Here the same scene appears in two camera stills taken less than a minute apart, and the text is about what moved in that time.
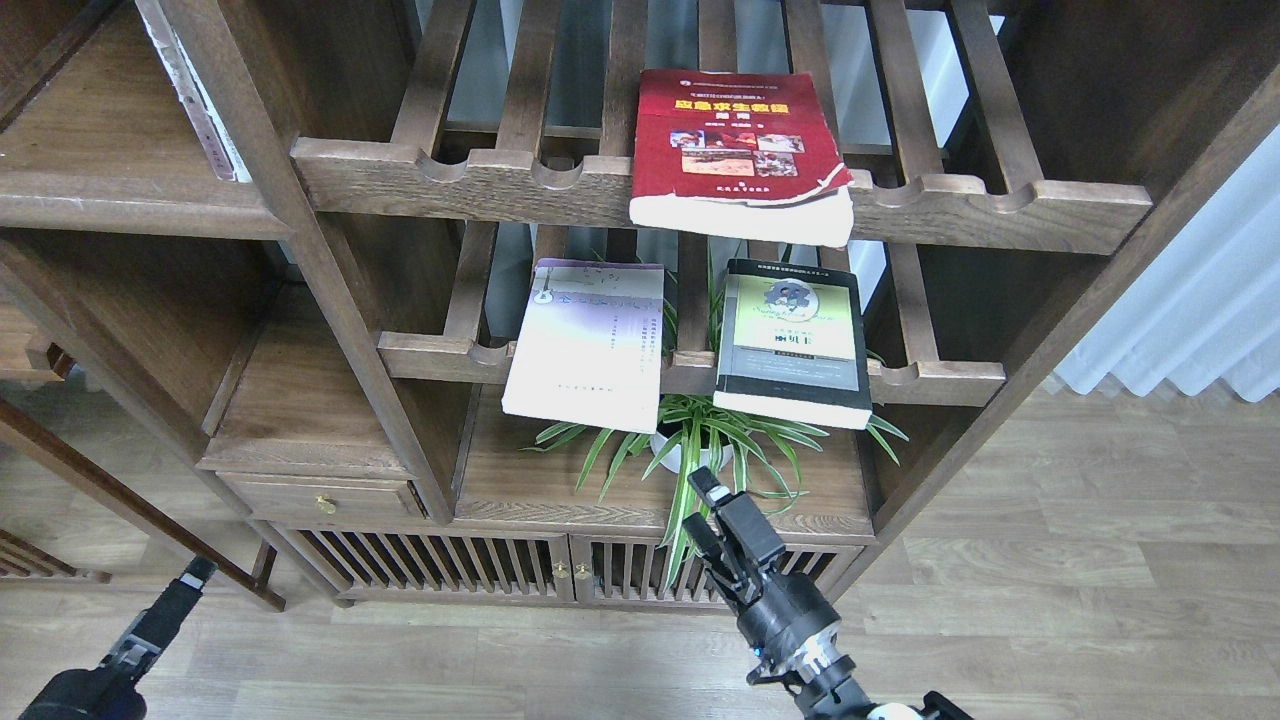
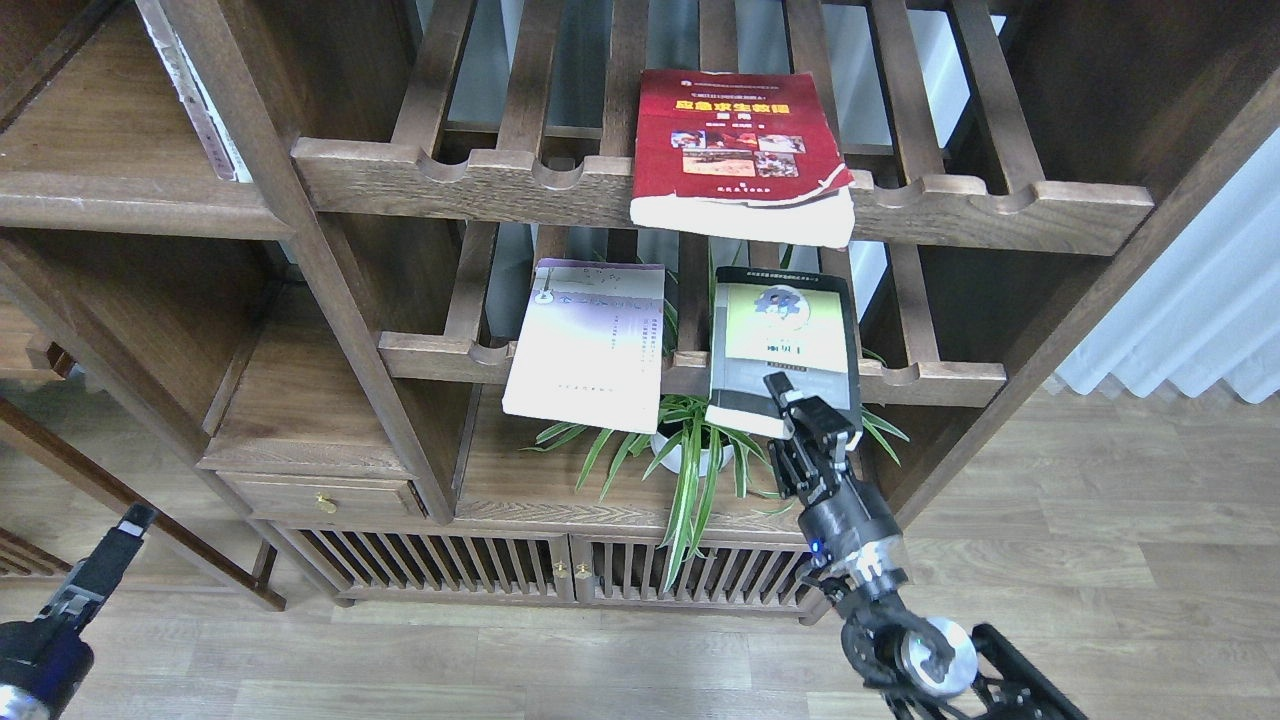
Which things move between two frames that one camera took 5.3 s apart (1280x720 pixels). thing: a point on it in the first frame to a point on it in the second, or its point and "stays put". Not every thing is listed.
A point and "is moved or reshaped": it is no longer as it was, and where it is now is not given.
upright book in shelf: x=226 y=160 stays put
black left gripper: x=89 y=695 to x=43 y=661
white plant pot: x=672 y=458 stays put
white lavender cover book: x=590 y=352 stays put
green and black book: x=791 y=345 is moved or reshaped
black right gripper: x=788 y=624 to x=852 y=533
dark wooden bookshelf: x=459 y=298 stays put
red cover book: x=740 y=158 stays put
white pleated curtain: x=1206 y=308 stays put
